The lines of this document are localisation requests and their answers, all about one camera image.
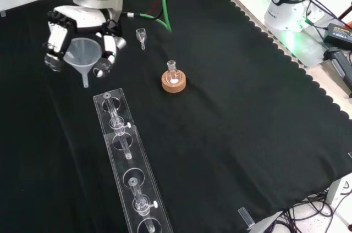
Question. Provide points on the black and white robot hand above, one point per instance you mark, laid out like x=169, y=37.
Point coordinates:
x=85, y=21

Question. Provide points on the translucent plastic funnel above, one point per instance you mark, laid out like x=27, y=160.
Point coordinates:
x=82, y=54

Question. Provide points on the clear glass weighing funnel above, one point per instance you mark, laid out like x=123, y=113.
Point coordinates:
x=140, y=35

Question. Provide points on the clear acrylic funnel stand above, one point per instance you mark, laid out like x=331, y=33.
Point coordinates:
x=137, y=161

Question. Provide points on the small round-bottom glass flask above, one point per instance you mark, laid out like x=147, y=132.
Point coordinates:
x=173, y=75

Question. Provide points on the black cloth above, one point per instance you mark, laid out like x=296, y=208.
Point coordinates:
x=233, y=134

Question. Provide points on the pale board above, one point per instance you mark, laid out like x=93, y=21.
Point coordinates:
x=299, y=49

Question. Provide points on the small clear plastic strip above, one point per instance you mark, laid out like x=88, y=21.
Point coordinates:
x=246, y=217

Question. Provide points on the black power adapter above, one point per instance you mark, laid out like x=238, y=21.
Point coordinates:
x=339, y=35

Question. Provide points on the black handheld tool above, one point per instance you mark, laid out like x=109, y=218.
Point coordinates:
x=341, y=64

